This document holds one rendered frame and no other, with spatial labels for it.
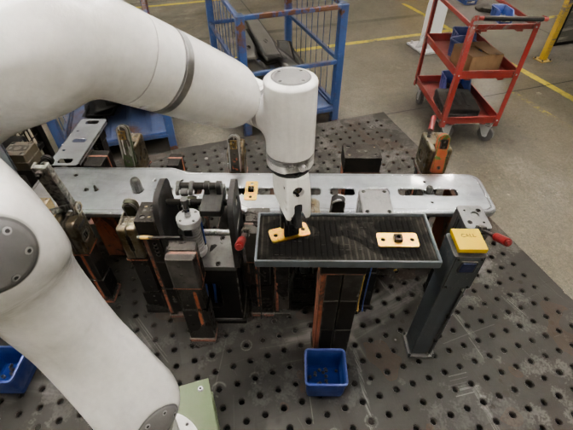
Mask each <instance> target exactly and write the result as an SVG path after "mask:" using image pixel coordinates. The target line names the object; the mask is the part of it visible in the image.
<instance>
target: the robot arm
mask: <svg viewBox="0 0 573 430"><path fill-rule="evenodd" d="M317 97H318V78H317V77H316V75H315V74H314V73H312V72H311V71H309V70H306V69H303V68H300V67H282V68H278V69H275V70H273V71H271V72H269V73H267V74H266V75H265V77H264V78H263V80H261V79H259V78H256V77H255V76H254V74H253V73H252V72H251V70H250V69H249V68H248V67H246V66H245V65H244V64H242V63H241V62H239V61H237V60H236V59H235V58H233V57H231V56H229V55H226V54H225V53H223V52H222V51H220V50H218V49H215V48H213V47H211V46H210V45H209V44H206V43H204V42H202V41H200V40H199V39H197V38H194V37H193V36H191V35H189V34H187V33H186V32H183V31H181V30H179V29H177V28H175V27H174V26H171V25H169V24H167V23H165V22H163V21H162V20H159V19H157V18H155V17H153V16H151V15H149V14H147V13H145V12H143V11H142V10H140V9H138V8H136V7H134V6H132V5H130V4H128V3H126V2H124V1H122V0H0V145H1V144H2V143H3V142H4V141H6V140H7V139H8V138H10V137H12V136H13V135H15V134H17V133H19V132H22V131H25V130H28V129H30V128H32V127H35V126H38V125H42V124H44V123H47V122H49V121H51V120H53V119H57V118H59V117H61V116H63V115H66V114H68V113H70V112H72V111H74V110H76V109H78V108H80V107H82V106H83V105H84V104H86V103H87V102H90V101H93V100H99V99H101V100H106V101H110V102H116V103H119V104H123V105H126V106H130V107H134V108H140V109H142V110H146V111H149V112H153V113H159V114H163V115H166V116H170V117H174V118H178V119H184V120H187V121H191V122H195V123H199V124H202V125H209V126H213V127H218V128H227V129H228V128H235V127H238V126H241V125H243V124H245V123H247V124H249V125H251V126H254V127H256V128H258V129H259V130H260V131H261V132H262V133H263V135H264V137H265V142H266V161H267V165H268V167H269V169H270V170H271V171H272V172H273V187H274V192H275V197H276V199H277V200H278V203H279V205H280V211H281V214H280V221H281V228H282V229H284V236H285V237H288V236H292V235H298V234H299V229H301V228H303V223H302V215H301V211H302V212H303V214H304V216H305V217H306V218H308V217H309V216H310V212H311V195H310V176H309V171H310V168H311V167H312V166H313V164H314V154H315V126H316V111H317ZM0 338H2V339H3V340H4V341H6V342H7V343H8V344H9V345H11V346H12V347H13V348H14V349H15V350H17V351H18V352H19V353H21V354H22V355H23V356H24V357H26V358H27V359H28V360H29V361H31V362H32V363H33V364H34V365H35V366H36V367H37V368H38V369H39V370H40V371H41V372H42V373H43V374H44V375H45V376H46V377H47V378H48V379H49V380H50V381H51V382H52V383H53V384H54V385H55V386H56V388H57V389H58V390H59V391H60V392H61V393H62V394H63V395H64V397H65V398H66V399H67V400H68V401H69V402H70V403H71V404H72V406H73V407H74V408H75V409H76V410H77V411H78V413H79V414H80V415H81V416H82V417H83V418H84V419H85V420H86V421H87V422H88V424H89V425H90V426H91V427H92V429H93V430H197V428H196V426H195V425H194V424H193V423H192V422H191V421H190V420H189V419H188V418H187V417H185V416H183V415H180V414H177V412H178V409H179V405H180V390H179V386H178V384H177V381H176V379H175V377H174V375H173V374H172V373H171V371H170V370H169V369H168V368H167V367H166V366H165V365H164V364H163V363H162V362H161V361H160V360H159V359H158V358H157V357H156V356H155V355H154V354H153V353H152V352H151V351H150V350H149V348H148V347H147V346H146V345H145V344H144V343H143V342H142V341H141V340H140V339H139V338H138V337H137V336H136V335H135V334H134V333H133V332H132V331H131V330H130V329H129V328H128V327H127V326H126V325H125V324H124V323H123V322H122V321H121V320H120V318H119V317H118V316H117V315H116V313H115V312H114V311H113V310H112V308H111V307H110V306H109V305H108V303H107V302H106V301H105V300H104V299H103V298H102V296H101V295H100V293H99V292H98V291H97V289H96V287H95V286H94V285H93V283H92V282H91V280H90V279H89V278H88V277H87V276H86V274H85V273H84V271H83V270H82V269H81V267H80V266H79V264H78V262H77V260H76V259H75V258H74V256H73V254H72V246H71V242H70V241H69V239H68V237H67V234H66V233H65V231H64V230H63V228H62V227H61V226H60V224H59V223H58V221H57V220H56V219H55V217H54V215H53V214H52V213H51V211H50V210H49V209H48V207H46V205H45V204H44V203H43V202H42V201H41V199H40V198H39V197H38V196H37V194H36V193H35V192H34V191H33V190H32V189H31V187H30V186H29V185H28V184H27V183H26V182H25V181H24V180H23V179H22V178H21V177H20V176H19V175H18V174H17V173H16V172H15V171H14V170H13V169H12V168H11V167H10V166H9V165H8V164H6V163H5V162H4V161H3V160H2V159H1V158H0Z"/></svg>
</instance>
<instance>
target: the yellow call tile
mask: <svg viewBox="0 0 573 430"><path fill-rule="evenodd" d="M450 234H451V236H452V239H453V241H454V244H455V247H456V249H457V252H458V253H486V252H488V248H487V245H486V243H485V241H484V239H483V237H482V235H481V233H480V231H479V229H451V230H450Z"/></svg>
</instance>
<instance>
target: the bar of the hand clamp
mask: <svg viewBox="0 0 573 430"><path fill-rule="evenodd" d="M41 161H42V162H41V163H40V165H39V164H38V163H37V162H33V164H32V166H31V170H32V172H33V173H34V175H35V176H36V179H38V180H39V182H40V183H41V184H42V185H43V186H44V188H45V189H46V190H47V192H48V193H49V195H50V196H51V197H52V198H53V200H54V201H55V203H56V204H57V205H58V206H62V205H65V204H68V205H69V206H70V208H71V209H72V211H73V212H74V214H75V211H74V210H73V204H74V202H75V200H74V199H73V197H72V196H71V194H70V193H69V191H68V190H67V188H66V186H65V185H64V183H63V182H62V181H61V180H60V178H59V177H58V175H57V174H56V172H55V170H54V169H53V167H52V166H51V165H53V164H54V162H55V159H54V158H53V157H52V156H50V155H48V154H44V155H42V156H41Z"/></svg>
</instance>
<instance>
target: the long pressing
mask: <svg viewBox="0 0 573 430"><path fill-rule="evenodd" d="M53 169H54V170H55V172H56V174H57V175H58V177H59V178H60V180H61V181H62V182H63V183H64V185H65V186H66V188H67V190H68V191H69V193H70V194H71V196H72V197H73V199H74V200H75V201H81V203H82V205H83V207H82V210H83V212H84V215H85V217H87V218H121V216H122V213H123V211H124V210H123V209H122V204H123V200H124V198H133V199H136V200H137V201H138V203H139V205H141V202H153V194H154V191H155V189H156V186H157V184H158V181H159V179H160V178H168V180H169V182H170V186H171V188H172V194H173V196H174V198H175V199H180V198H181V197H182V196H181V195H176V194H175V189H176V188H175V183H176V181H181V180H183V182H189V181H195V182H196V183H203V182H204V181H205V180H209V181H210V182H211V183H215V182H216V181H222V182H223V183H225V185H226V189H228V188H229V183H230V179H231V178H237V181H238V187H239V189H245V188H246V182H247V181H258V189H273V188H274V187H273V173H196V172H187V171H182V170H179V169H177V168H170V167H54V168H53ZM75 175H77V176H76V177H75ZM309 176H310V188H311V189H319V190H320V191H321V193H320V194H319V195H311V198H315V199H317V200H318V201H319V202H320V210H321V212H329V209H330V203H331V198H332V196H333V195H331V193H330V190H331V189H353V190H354V192H355V194H354V195H345V202H346V205H345V209H344V213H355V211H356V202H357V196H358V191H359V190H360V189H387V190H388V192H389V195H390V198H391V204H392V207H393V210H394V213H425V215H426V216H427V217H453V215H454V211H455V208H456V207H457V206H481V207H482V208H483V211H484V213H485V215H486V217H490V216H493V215H494V214H495V211H496V209H495V205H494V203H493V201H492V200H491V199H490V197H489V194H488V192H487V191H486V189H485V187H484V186H483V184H482V182H481V181H480V180H479V179H478V178H477V177H474V176H473V175H468V174H352V173H309ZM132 177H138V178H139V179H140V180H141V182H142V187H143V191H142V192H141V193H140V194H134V193H133V192H132V189H131V186H130V179H131V178H132ZM154 180H156V181H154ZM424 182H425V183H424ZM94 185H95V186H96V187H97V189H98V190H97V191H94V187H93V186H94ZM428 185H432V186H433V189H452V190H455V191H456V193H457V195H434V191H433V190H432V191H433V193H432V194H431V195H428V194H425V193H424V190H425V189H426V187H427V186H428ZM85 188H87V189H88V190H87V191H84V189H85ZM399 189H419V190H421V191H422V193H423V195H400V194H399V193H398V190H399ZM32 190H33V191H34V192H35V193H36V194H37V196H38V197H39V198H50V199H51V200H52V201H53V203H54V205H56V203H55V201H54V200H53V198H52V197H51V196H50V195H49V193H48V192H47V190H46V189H45V188H44V186H43V185H42V184H41V183H40V182H39V180H37V182H36V183H35V184H34V186H33V187H32ZM432 202H433V203H432ZM240 204H241V210H242V214H244V215H245V211H246V209H247V208H248V207H255V208H270V212H280V205H279V203H278V200H277V199H276V197H275V195H257V199H256V200H244V195H240Z"/></svg>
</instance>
